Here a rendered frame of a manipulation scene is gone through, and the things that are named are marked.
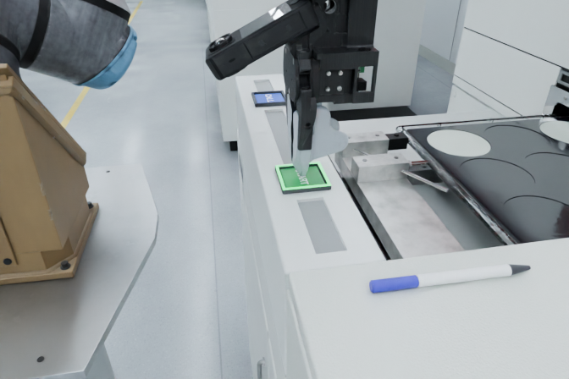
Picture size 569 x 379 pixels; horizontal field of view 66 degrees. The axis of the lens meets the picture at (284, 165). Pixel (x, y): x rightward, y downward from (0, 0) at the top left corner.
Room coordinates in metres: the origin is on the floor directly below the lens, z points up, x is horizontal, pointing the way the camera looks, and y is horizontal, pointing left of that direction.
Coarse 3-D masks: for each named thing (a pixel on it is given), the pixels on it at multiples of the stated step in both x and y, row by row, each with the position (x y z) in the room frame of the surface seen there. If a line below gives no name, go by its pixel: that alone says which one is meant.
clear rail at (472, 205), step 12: (408, 144) 0.66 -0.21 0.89; (420, 156) 0.62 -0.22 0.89; (432, 168) 0.58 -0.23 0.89; (444, 168) 0.56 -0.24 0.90; (444, 180) 0.54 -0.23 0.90; (456, 192) 0.51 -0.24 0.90; (468, 204) 0.48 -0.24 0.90; (480, 216) 0.45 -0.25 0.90; (492, 228) 0.42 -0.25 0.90; (504, 240) 0.40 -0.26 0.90
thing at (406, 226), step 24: (360, 192) 0.54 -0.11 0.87; (384, 192) 0.53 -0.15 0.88; (408, 192) 0.53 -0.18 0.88; (384, 216) 0.48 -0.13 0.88; (408, 216) 0.48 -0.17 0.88; (432, 216) 0.48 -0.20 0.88; (384, 240) 0.44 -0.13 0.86; (408, 240) 0.42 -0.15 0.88; (432, 240) 0.42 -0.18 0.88; (456, 240) 0.42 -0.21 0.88
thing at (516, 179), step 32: (448, 128) 0.71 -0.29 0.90; (480, 128) 0.71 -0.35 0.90; (512, 128) 0.71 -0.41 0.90; (448, 160) 0.59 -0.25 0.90; (480, 160) 0.60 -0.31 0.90; (512, 160) 0.59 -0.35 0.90; (544, 160) 0.60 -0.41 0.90; (480, 192) 0.50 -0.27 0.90; (512, 192) 0.50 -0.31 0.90; (544, 192) 0.50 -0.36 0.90; (512, 224) 0.43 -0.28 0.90; (544, 224) 0.43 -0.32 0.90
